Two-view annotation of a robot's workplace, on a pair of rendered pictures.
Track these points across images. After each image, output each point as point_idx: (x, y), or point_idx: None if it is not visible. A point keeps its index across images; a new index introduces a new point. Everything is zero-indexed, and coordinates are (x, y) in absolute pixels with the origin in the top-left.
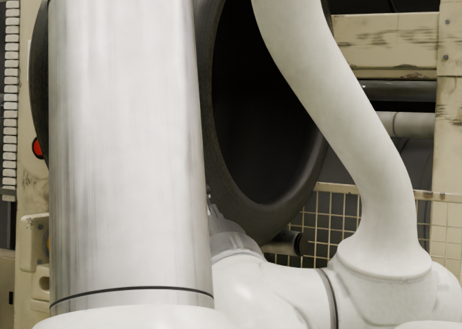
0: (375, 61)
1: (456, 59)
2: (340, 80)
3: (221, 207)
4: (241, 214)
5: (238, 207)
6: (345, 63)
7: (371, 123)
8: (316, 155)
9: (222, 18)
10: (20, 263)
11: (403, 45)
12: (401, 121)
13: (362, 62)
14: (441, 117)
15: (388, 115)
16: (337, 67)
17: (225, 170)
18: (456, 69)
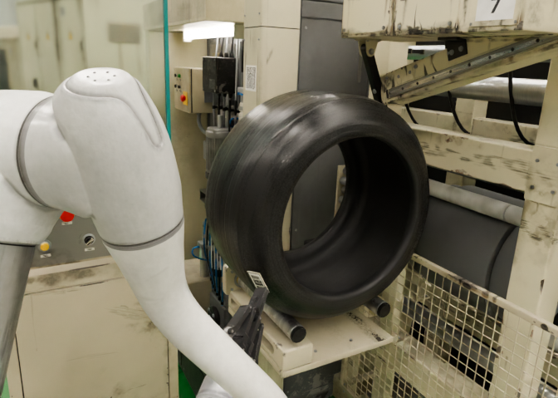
0: (484, 176)
1: (539, 190)
2: (204, 359)
3: (296, 303)
4: (316, 305)
5: (313, 302)
6: (212, 346)
7: (237, 383)
8: (399, 257)
9: (369, 144)
10: (222, 288)
11: (504, 169)
12: (509, 213)
13: (475, 174)
14: (523, 228)
15: (501, 206)
16: (201, 351)
17: (297, 284)
18: (539, 198)
